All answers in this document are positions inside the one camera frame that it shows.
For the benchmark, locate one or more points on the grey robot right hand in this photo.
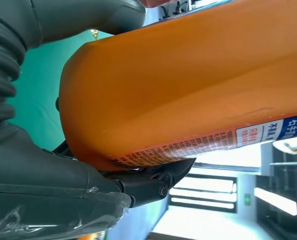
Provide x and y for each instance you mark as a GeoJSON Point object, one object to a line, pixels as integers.
{"type": "Point", "coordinates": [38, 185]}

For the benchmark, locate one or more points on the ribbed grey right arm sleeve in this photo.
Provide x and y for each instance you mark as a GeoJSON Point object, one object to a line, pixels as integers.
{"type": "Point", "coordinates": [2, 82]}

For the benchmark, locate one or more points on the dark framed louvred window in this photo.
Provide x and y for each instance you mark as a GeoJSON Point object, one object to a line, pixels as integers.
{"type": "Point", "coordinates": [203, 193]}

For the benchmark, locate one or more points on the green exit sign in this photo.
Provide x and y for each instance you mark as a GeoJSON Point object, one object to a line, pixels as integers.
{"type": "Point", "coordinates": [247, 199]}

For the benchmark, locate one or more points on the bright ceiling light strip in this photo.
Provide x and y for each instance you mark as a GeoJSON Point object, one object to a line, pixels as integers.
{"type": "Point", "coordinates": [276, 201]}

